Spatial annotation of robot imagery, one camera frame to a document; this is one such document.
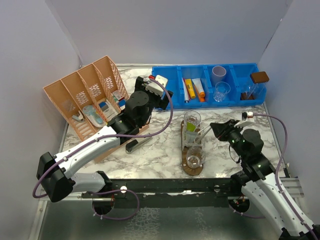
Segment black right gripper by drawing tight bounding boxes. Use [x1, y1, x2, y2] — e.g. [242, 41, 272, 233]
[211, 118, 248, 160]

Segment white toothbrush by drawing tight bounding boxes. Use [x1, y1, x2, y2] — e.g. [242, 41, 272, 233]
[193, 125, 211, 144]

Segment lime green toothpaste tube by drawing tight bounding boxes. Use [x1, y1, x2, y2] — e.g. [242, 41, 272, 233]
[186, 121, 197, 132]

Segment white tube black cap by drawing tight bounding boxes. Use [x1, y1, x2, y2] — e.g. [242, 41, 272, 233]
[183, 130, 198, 146]

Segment clear jar brown lid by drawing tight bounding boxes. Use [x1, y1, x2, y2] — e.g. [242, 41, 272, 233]
[242, 71, 270, 99]

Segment clear cup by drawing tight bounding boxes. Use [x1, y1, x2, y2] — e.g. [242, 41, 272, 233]
[186, 146, 206, 169]
[183, 110, 202, 132]
[213, 81, 231, 102]

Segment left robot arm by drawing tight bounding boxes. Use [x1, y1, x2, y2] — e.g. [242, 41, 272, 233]
[35, 75, 173, 203]

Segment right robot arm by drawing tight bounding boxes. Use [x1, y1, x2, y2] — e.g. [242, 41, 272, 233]
[210, 119, 320, 240]

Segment orange toothpaste tube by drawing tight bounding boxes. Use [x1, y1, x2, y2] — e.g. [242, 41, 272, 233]
[193, 84, 205, 103]

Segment yellow toothpaste tube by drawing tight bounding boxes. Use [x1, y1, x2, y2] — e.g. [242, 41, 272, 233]
[184, 78, 196, 99]

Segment clear front cup on tray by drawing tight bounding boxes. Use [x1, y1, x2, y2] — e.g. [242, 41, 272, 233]
[186, 146, 206, 169]

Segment brown wooden tray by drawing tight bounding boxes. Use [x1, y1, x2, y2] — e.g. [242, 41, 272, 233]
[180, 120, 204, 176]

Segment blue bin with toothbrushes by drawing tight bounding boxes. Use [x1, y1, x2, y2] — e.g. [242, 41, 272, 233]
[152, 66, 181, 109]

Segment small red white boxes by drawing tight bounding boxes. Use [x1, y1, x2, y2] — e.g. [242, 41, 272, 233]
[112, 90, 126, 109]

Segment clear textured glass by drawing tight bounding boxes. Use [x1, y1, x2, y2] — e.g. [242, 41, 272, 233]
[181, 125, 204, 151]

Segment blue bin with jar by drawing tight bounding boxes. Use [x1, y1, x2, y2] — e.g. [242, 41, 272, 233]
[230, 63, 267, 107]

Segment blue bin with toothpastes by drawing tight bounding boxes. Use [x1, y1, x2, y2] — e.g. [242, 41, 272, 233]
[174, 65, 213, 109]

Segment white tube orange cap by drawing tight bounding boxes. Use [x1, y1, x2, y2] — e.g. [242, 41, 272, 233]
[192, 78, 206, 98]

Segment blue white box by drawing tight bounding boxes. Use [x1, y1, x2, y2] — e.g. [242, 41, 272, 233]
[98, 100, 117, 120]

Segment lilac plastic cup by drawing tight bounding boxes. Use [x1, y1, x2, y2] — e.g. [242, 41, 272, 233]
[212, 65, 227, 82]

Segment black silver stapler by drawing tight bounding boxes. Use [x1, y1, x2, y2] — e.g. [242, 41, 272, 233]
[125, 136, 153, 154]

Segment light blue razor package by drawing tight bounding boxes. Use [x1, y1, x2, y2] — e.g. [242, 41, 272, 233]
[82, 105, 105, 128]

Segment peach desk organizer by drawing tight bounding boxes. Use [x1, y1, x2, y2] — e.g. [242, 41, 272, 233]
[42, 55, 151, 165]

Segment small white clip tool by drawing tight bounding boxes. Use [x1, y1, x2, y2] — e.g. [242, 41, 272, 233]
[72, 110, 85, 123]

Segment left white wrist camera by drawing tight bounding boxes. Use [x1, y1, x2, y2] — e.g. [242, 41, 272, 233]
[145, 75, 168, 97]

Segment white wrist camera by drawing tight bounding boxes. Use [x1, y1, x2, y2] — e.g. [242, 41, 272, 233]
[234, 111, 255, 128]
[145, 75, 168, 97]

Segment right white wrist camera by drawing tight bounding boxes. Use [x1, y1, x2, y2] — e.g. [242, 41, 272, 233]
[234, 111, 255, 128]

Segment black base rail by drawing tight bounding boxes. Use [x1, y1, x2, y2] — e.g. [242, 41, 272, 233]
[81, 177, 251, 209]

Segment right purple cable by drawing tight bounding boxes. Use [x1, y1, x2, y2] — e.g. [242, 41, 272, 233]
[228, 112, 320, 240]

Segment purple cable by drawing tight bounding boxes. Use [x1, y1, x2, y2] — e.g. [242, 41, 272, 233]
[228, 112, 320, 240]
[32, 84, 175, 221]

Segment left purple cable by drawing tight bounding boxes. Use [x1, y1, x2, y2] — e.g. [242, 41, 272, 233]
[32, 84, 175, 221]

